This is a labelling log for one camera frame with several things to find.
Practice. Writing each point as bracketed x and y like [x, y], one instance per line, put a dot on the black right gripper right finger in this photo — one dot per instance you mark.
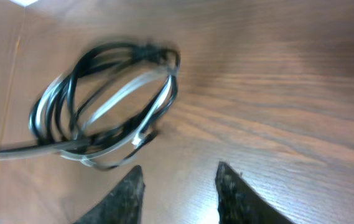
[238, 203]

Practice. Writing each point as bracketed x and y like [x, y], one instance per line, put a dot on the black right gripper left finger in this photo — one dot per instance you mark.
[122, 205]

